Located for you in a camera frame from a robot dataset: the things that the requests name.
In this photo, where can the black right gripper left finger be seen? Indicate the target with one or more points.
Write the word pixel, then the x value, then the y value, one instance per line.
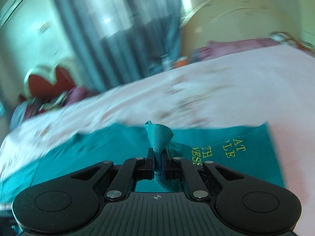
pixel 146 166

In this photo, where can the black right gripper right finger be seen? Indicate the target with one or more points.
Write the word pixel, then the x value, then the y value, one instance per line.
pixel 171 166

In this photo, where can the teal sweatshirt with yellow text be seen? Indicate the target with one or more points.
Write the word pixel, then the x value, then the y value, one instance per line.
pixel 246 149

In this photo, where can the purple blanket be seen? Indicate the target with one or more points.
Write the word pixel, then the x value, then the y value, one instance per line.
pixel 215 49

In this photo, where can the pile of colourful bedding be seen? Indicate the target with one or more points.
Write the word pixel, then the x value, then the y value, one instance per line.
pixel 36 106

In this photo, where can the pink floral bed sheet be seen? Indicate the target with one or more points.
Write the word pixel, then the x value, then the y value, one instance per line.
pixel 273 85

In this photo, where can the red cream scalloped headboard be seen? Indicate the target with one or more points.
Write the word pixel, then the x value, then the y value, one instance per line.
pixel 49 81

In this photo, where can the grey-blue window curtain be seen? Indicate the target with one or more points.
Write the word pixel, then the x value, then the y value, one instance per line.
pixel 121 41

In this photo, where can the round cream folding table top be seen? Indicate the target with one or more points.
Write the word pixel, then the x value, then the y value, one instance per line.
pixel 234 20

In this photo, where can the white wall air conditioner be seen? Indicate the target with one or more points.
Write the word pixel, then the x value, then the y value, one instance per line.
pixel 17 3

